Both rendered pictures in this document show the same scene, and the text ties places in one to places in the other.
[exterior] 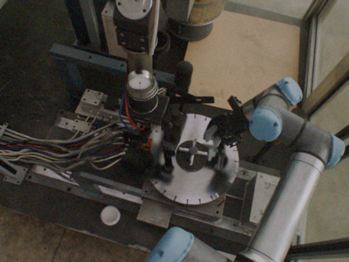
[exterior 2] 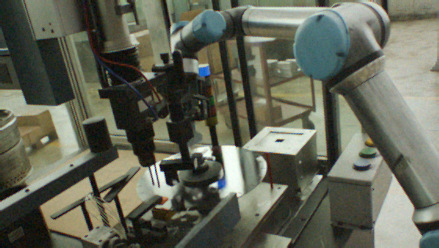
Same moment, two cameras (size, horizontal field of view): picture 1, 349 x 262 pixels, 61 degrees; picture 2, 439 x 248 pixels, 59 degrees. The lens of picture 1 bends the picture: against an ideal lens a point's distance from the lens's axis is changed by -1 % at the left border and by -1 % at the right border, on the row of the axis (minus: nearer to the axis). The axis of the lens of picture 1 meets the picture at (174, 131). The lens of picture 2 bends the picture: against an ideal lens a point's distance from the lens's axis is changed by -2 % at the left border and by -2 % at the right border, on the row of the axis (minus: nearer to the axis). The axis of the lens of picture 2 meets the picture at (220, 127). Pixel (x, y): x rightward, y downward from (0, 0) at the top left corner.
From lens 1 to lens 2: 0.87 m
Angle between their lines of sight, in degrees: 60
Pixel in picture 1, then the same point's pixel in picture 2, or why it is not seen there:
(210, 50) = (58, 204)
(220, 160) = (218, 155)
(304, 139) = (233, 12)
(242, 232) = (308, 195)
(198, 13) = (15, 162)
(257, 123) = (208, 20)
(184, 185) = (238, 178)
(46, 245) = not seen: outside the picture
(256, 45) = not seen: hidden behind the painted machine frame
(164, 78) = (85, 158)
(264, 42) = not seen: hidden behind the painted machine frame
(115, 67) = (23, 196)
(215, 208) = (273, 189)
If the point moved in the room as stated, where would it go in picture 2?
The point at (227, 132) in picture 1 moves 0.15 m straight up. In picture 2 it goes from (195, 96) to (184, 38)
